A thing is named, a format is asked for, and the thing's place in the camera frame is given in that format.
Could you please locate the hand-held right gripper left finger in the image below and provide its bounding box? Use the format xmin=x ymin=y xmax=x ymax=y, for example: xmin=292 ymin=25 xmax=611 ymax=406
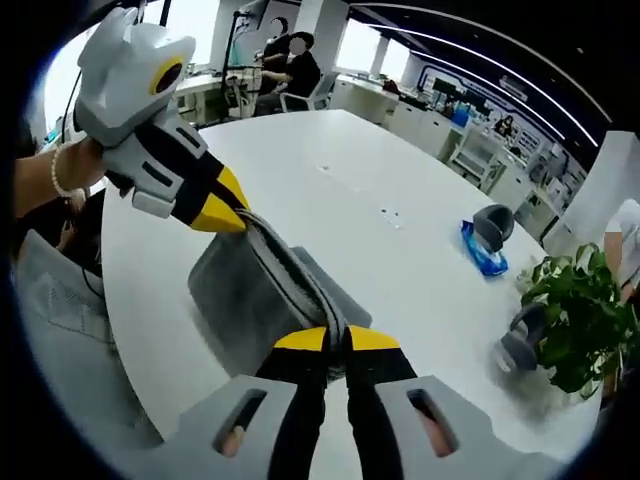
xmin=149 ymin=326 xmax=331 ymax=480

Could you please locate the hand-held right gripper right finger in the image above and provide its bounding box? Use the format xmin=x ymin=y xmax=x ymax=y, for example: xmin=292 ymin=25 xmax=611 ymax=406
xmin=343 ymin=324 xmax=566 ymax=480

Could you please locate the grey towel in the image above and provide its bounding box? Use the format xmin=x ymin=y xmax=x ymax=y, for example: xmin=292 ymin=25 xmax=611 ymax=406
xmin=187 ymin=209 xmax=374 ymax=382

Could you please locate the person's left hand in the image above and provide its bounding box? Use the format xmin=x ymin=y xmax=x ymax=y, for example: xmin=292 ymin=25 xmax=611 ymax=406
xmin=64 ymin=137 xmax=109 ymax=192

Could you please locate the black stand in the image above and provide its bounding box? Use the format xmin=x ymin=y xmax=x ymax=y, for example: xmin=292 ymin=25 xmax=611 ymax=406
xmin=219 ymin=9 xmax=251 ymax=122

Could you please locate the white office chair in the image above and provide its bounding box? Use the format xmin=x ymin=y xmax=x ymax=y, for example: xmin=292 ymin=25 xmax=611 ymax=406
xmin=278 ymin=72 xmax=340 ymax=114

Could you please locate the grey device by plant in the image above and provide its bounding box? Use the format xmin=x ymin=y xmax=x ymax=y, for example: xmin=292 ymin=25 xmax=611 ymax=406
xmin=498 ymin=303 xmax=552 ymax=374

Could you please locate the white table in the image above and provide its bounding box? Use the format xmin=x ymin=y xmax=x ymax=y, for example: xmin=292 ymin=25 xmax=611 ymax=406
xmin=99 ymin=108 xmax=609 ymax=464

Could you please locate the person's grey clothing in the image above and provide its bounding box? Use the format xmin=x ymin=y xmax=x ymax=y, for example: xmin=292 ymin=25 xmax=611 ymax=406
xmin=12 ymin=229 xmax=166 ymax=451

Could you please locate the blue wipes packet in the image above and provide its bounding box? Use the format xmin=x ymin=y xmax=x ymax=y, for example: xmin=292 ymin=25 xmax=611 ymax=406
xmin=459 ymin=219 xmax=509 ymax=278

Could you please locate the green potted plant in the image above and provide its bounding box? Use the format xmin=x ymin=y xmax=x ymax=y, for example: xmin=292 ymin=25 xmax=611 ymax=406
xmin=519 ymin=242 xmax=640 ymax=401

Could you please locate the ceiling air conditioner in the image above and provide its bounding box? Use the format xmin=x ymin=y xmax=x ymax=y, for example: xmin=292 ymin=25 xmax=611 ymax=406
xmin=499 ymin=74 xmax=530 ymax=99

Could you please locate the beaded bracelet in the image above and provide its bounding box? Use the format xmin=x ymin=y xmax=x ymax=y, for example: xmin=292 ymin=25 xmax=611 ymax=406
xmin=51 ymin=144 xmax=77 ymax=199

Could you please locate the white wire rack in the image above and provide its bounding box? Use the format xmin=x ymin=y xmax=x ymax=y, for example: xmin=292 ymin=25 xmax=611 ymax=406
xmin=448 ymin=127 xmax=507 ymax=190

